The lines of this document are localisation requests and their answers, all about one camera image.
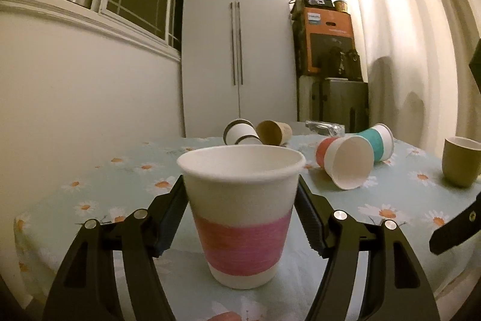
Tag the red banded paper cup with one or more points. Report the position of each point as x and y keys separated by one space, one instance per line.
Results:
x=344 y=163

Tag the black banded paper cup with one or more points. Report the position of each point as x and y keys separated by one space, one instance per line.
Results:
x=240 y=135

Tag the orange cardboard box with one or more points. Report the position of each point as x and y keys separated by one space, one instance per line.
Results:
x=326 y=42

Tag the white curtain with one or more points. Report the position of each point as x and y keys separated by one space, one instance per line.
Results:
x=398 y=39

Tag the pink banded paper cup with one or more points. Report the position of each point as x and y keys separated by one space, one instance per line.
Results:
x=242 y=215

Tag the black bag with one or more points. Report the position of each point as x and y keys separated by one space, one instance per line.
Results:
x=313 y=3

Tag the brown paper cup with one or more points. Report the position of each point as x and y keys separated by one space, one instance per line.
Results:
x=273 y=132

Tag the clear plastic wrapper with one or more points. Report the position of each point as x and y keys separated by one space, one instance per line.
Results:
x=325 y=128

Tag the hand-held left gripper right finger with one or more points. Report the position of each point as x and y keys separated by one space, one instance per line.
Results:
x=310 y=221

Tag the white wardrobe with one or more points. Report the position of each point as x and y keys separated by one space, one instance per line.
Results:
x=238 y=42

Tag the teal banded paper cup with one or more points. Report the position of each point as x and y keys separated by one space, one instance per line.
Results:
x=379 y=141

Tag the olive ceramic mug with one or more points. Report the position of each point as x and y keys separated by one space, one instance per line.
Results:
x=459 y=162

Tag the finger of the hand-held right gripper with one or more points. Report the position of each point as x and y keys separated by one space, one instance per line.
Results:
x=456 y=227

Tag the small brown pot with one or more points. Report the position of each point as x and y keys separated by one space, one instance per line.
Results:
x=340 y=5

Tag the floral tablecloth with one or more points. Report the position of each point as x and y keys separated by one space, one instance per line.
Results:
x=124 y=189

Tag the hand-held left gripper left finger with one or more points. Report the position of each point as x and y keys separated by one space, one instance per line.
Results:
x=170 y=221

